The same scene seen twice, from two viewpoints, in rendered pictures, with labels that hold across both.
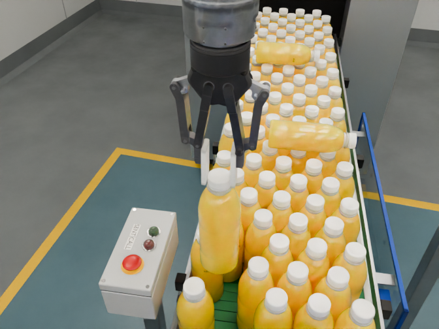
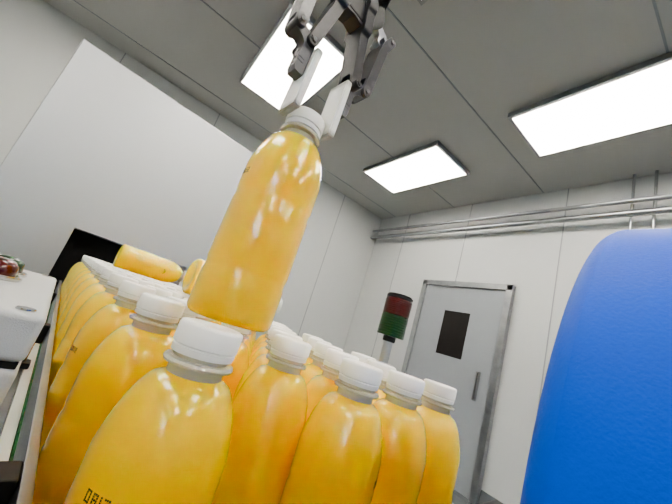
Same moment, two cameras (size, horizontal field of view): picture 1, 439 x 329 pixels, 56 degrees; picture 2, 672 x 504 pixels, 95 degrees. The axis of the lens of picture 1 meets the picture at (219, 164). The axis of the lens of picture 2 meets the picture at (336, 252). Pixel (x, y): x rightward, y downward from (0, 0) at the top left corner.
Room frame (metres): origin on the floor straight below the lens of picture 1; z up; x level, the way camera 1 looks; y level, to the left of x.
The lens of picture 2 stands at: (0.25, 0.16, 1.13)
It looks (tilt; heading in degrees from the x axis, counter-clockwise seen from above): 14 degrees up; 312
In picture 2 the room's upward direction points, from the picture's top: 18 degrees clockwise
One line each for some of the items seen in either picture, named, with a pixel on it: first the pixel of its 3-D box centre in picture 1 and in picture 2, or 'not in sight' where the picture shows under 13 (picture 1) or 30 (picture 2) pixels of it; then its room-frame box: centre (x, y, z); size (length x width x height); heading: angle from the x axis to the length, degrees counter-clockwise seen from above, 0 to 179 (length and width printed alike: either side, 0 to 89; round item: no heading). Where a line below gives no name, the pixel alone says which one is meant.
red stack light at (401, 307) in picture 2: not in sight; (397, 307); (0.61, -0.51, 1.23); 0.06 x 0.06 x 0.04
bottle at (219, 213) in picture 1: (219, 224); (267, 218); (0.49, 0.00, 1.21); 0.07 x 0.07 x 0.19
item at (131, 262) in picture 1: (132, 263); not in sight; (0.48, 0.17, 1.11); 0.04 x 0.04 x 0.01
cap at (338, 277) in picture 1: (337, 279); (378, 374); (0.45, -0.22, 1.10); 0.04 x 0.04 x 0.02
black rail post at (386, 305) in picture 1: (381, 315); not in sight; (0.47, -0.35, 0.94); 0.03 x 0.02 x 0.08; 171
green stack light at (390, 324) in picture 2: not in sight; (392, 326); (0.61, -0.51, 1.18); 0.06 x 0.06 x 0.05
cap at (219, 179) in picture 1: (219, 181); (302, 130); (0.49, 0.00, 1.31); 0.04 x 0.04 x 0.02
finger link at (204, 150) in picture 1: (205, 162); (300, 82); (0.49, 0.02, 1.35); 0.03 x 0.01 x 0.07; 171
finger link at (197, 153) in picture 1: (193, 147); (296, 47); (0.49, 0.04, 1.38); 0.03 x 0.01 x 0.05; 81
